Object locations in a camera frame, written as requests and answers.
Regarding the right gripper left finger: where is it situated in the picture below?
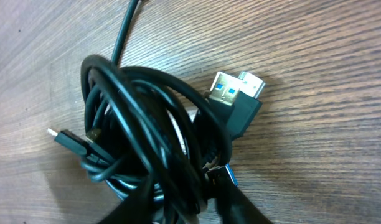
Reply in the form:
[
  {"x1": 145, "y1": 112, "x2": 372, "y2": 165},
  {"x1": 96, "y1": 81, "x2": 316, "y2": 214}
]
[{"x1": 98, "y1": 177, "x2": 163, "y2": 224}]

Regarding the black micro USB cable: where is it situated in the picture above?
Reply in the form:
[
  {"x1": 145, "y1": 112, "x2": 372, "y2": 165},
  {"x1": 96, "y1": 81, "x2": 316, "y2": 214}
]
[{"x1": 47, "y1": 0, "x2": 210, "y2": 218}]

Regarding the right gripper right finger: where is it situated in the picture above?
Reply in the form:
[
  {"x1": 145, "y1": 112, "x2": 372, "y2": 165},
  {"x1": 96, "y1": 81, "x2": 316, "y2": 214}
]
[{"x1": 206, "y1": 164, "x2": 273, "y2": 224}]

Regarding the black USB cable blue plug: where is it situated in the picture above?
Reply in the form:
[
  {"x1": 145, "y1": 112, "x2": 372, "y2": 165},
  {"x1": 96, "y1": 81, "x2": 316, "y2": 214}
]
[{"x1": 81, "y1": 55, "x2": 264, "y2": 223}]

